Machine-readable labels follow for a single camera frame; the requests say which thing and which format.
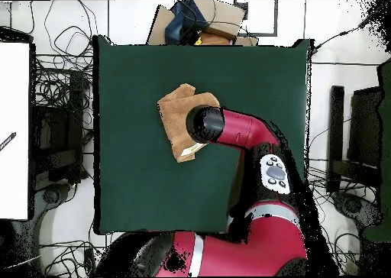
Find black cable bundle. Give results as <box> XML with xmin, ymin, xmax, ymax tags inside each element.
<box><xmin>30</xmin><ymin>0</ymin><xmax>97</xmax><ymax>132</ymax></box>
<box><xmin>39</xmin><ymin>231</ymin><xmax>108</xmax><ymax>277</ymax></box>
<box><xmin>306</xmin><ymin>158</ymin><xmax>380</xmax><ymax>276</ymax></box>

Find black cable with connector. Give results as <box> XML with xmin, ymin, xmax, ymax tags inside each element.
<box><xmin>311</xmin><ymin>0</ymin><xmax>391</xmax><ymax>56</ymax></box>

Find black label strip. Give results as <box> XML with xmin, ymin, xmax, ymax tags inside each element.
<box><xmin>0</xmin><ymin>131</ymin><xmax>17</xmax><ymax>152</ymax></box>

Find brown cardboard box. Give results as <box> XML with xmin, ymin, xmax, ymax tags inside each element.
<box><xmin>146</xmin><ymin>0</ymin><xmax>260</xmax><ymax>47</ymax></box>

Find blue jeans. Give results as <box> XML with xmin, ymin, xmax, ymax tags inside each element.
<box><xmin>164</xmin><ymin>0</ymin><xmax>212</xmax><ymax>45</ymax></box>

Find brown folded garment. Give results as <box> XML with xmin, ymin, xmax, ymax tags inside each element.
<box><xmin>197</xmin><ymin>30</ymin><xmax>237</xmax><ymax>46</ymax></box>

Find black equipment cart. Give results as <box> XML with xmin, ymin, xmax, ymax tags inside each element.
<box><xmin>31</xmin><ymin>69</ymin><xmax>92</xmax><ymax>184</ymax></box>

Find tan terry towel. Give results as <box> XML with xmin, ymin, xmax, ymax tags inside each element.
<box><xmin>157</xmin><ymin>82</ymin><xmax>221</xmax><ymax>163</ymax></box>

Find black power strip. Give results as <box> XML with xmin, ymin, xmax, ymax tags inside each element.
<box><xmin>83</xmin><ymin>248</ymin><xmax>97</xmax><ymax>277</ymax></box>

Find dark green table cloth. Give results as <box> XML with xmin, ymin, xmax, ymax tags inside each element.
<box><xmin>92</xmin><ymin>34</ymin><xmax>313</xmax><ymax>236</ymax></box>

